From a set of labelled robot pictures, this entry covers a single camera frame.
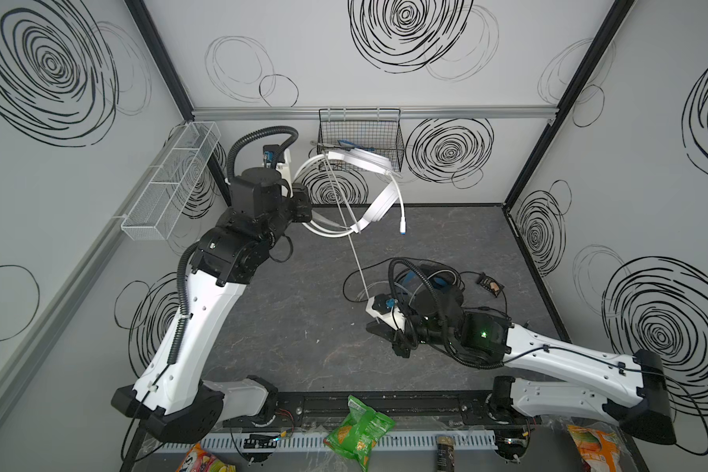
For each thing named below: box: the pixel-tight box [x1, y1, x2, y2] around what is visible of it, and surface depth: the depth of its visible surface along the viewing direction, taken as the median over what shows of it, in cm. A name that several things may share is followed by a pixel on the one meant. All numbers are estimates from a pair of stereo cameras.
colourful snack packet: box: [175, 442, 237, 472], surface depth 65 cm
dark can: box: [436, 434, 456, 472], surface depth 67 cm
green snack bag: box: [323, 394, 397, 472], surface depth 68 cm
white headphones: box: [292, 147, 407, 236], surface depth 54 cm
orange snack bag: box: [567, 424, 623, 472], surface depth 66 cm
